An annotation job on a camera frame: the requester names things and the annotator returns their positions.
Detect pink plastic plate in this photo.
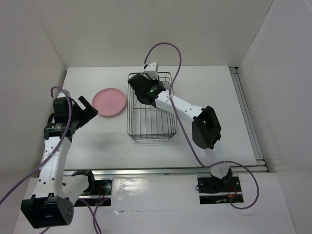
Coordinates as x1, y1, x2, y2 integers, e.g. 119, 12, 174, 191
92, 88, 127, 117

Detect clear glass plate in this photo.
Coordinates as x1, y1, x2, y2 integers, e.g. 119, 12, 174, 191
163, 81, 170, 90

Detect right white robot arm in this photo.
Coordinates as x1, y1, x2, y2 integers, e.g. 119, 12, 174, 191
128, 74, 223, 163

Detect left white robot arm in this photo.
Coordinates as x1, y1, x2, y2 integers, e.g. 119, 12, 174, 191
21, 95, 98, 229

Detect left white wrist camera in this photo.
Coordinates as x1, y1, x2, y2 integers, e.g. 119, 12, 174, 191
56, 90, 71, 98

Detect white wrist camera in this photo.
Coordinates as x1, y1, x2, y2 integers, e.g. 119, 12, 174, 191
56, 90, 71, 98
143, 62, 159, 80

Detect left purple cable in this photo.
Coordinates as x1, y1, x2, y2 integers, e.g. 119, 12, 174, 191
0, 86, 112, 234

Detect metal wire dish rack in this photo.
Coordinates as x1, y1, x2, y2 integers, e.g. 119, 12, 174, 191
127, 85, 178, 141

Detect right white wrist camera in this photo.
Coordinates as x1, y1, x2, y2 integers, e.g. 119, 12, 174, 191
143, 62, 159, 80

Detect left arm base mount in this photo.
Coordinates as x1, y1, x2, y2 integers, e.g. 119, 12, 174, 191
71, 170, 113, 207

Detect aluminium front rail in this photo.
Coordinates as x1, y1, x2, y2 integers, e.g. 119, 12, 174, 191
63, 165, 268, 178

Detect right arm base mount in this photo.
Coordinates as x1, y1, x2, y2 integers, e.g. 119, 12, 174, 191
195, 176, 244, 205

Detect aluminium side rail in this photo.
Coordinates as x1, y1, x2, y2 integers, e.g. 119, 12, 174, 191
229, 67, 268, 172

